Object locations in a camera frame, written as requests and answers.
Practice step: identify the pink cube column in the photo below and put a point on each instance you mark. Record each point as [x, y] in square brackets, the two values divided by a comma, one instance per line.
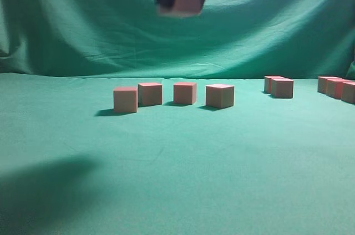
[125, 99]
[181, 8]
[322, 83]
[348, 92]
[185, 93]
[150, 94]
[282, 88]
[334, 87]
[268, 82]
[220, 96]

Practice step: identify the green cloth backdrop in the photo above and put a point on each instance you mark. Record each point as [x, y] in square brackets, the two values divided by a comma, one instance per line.
[229, 39]

